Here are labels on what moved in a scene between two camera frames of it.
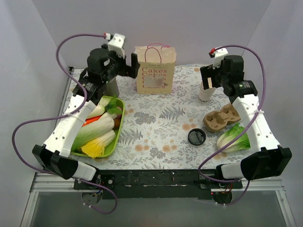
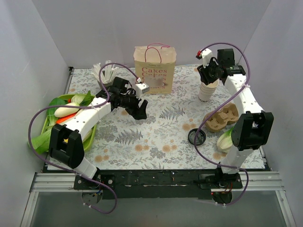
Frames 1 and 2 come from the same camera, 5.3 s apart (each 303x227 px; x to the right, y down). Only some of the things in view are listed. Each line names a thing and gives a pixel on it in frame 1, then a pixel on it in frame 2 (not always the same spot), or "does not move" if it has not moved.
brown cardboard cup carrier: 216,121 does not move
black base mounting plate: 157,184 does not move
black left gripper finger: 135,65 → 140,113
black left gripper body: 128,65 → 136,107
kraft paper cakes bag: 155,74 does not move
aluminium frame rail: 45,183 does not move
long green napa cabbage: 92,131 → 41,144
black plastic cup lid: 197,136 does not move
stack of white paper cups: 205,95 does not move
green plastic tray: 111,147 → 63,107
